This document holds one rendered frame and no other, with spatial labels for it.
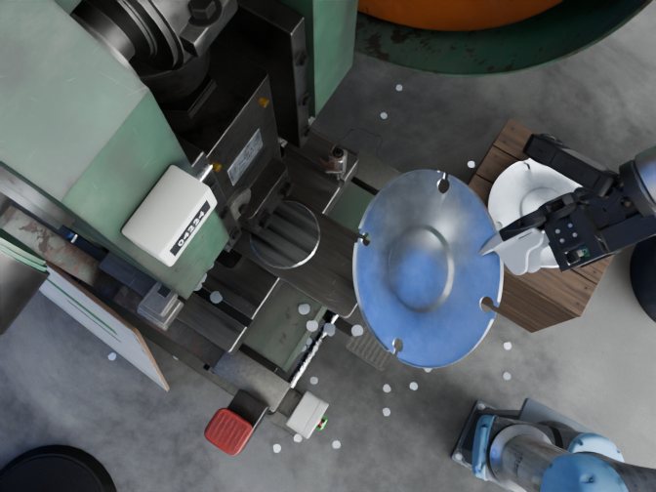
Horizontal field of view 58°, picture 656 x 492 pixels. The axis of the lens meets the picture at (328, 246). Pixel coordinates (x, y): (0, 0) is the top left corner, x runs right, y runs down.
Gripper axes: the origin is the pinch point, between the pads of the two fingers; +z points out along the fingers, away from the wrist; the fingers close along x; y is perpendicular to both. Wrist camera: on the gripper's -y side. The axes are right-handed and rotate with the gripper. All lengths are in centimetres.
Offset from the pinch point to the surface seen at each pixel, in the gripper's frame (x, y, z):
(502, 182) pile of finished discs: 73, -25, 23
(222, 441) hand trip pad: -12, 12, 51
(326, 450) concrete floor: 52, 24, 95
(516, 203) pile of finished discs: 73, -18, 23
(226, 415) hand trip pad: -11, 8, 50
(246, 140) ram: -22.4, -21.8, 13.6
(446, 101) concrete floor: 105, -67, 42
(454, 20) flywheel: 3.5, -31.3, -7.5
